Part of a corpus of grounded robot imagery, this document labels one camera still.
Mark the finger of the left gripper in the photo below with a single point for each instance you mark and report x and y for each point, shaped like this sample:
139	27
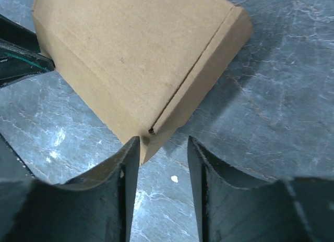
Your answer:
18	35
18	64

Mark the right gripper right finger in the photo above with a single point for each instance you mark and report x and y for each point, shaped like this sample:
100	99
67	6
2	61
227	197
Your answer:
230	205

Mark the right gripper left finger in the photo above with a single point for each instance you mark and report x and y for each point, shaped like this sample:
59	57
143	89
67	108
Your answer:
105	195

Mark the brown cardboard box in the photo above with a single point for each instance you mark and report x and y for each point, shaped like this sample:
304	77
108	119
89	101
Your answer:
142	66

